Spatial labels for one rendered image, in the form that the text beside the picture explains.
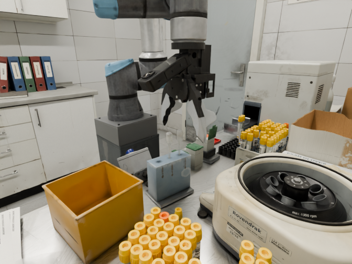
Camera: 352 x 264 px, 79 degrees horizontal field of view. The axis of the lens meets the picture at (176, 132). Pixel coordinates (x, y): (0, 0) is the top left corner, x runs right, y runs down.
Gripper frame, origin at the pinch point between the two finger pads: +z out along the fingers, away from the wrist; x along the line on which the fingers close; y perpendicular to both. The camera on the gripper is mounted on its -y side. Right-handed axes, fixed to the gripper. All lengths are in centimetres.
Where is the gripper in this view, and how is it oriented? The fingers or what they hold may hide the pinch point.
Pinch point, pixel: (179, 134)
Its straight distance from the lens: 49.9
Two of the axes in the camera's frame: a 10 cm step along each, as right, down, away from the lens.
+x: -6.0, -2.8, 7.5
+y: 8.0, -2.1, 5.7
